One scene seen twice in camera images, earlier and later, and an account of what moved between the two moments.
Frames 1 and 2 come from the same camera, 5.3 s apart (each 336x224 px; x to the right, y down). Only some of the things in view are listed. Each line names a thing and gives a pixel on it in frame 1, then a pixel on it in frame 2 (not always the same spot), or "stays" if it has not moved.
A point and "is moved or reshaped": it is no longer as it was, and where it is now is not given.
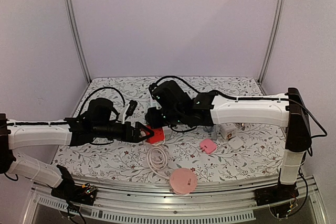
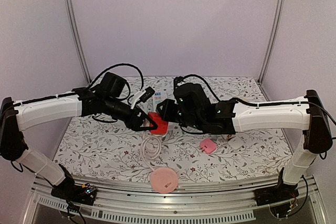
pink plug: x=208 y=146 stays
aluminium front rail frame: x=136 y=203 stays
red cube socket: x=159 y=136 is moved or reshaped
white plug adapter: x=235 y=143 stays
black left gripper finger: x=140 y=126 → x=143 y=115
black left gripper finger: x=144 y=137 → x=152 y=126
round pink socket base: x=182 y=181 → x=164 y=180
